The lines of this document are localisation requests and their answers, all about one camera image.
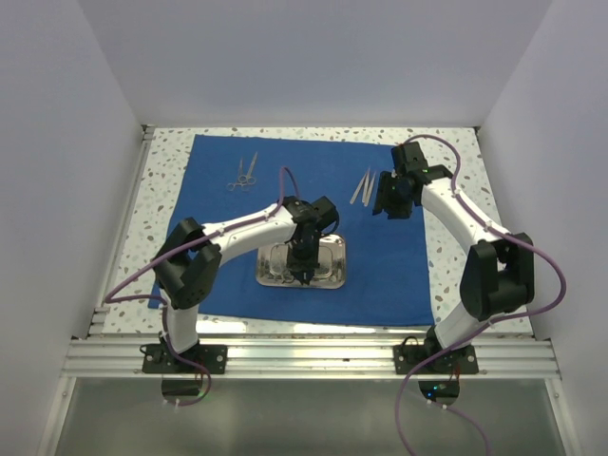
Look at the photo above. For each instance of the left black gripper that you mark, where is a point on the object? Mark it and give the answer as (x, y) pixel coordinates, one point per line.
(301, 269)

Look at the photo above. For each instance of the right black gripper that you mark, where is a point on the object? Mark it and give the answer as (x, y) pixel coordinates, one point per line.
(383, 200)

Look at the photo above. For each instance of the steel pointed tweezers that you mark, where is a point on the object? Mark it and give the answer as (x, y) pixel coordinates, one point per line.
(358, 190)
(369, 181)

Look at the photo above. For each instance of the steel instrument tray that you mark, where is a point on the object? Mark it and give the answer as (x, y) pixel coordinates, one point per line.
(330, 274)

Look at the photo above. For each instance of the steel ring-handled forceps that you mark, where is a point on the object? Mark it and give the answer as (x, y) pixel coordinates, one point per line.
(232, 186)

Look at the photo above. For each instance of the steel surgical scissors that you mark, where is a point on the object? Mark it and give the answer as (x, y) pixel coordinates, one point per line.
(249, 171)

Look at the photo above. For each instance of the blue surgical cloth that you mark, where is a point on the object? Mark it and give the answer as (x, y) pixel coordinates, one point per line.
(387, 280)

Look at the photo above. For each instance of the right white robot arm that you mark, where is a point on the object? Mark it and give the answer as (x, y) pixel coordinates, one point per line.
(498, 277)

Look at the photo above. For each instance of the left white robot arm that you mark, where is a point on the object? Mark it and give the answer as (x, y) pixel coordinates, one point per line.
(188, 263)

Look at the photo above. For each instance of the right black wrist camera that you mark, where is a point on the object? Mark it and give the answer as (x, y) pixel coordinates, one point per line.
(408, 157)

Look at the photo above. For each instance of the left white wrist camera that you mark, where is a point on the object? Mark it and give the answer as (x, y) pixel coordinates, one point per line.
(327, 216)

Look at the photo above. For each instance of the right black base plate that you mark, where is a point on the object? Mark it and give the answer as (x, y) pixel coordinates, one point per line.
(411, 356)

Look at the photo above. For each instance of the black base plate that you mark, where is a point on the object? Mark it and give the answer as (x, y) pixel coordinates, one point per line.
(157, 359)
(411, 356)

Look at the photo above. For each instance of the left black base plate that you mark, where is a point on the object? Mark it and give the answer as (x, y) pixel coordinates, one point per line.
(157, 359)

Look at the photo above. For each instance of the aluminium mounting rail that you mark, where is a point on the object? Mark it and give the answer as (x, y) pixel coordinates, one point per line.
(327, 356)

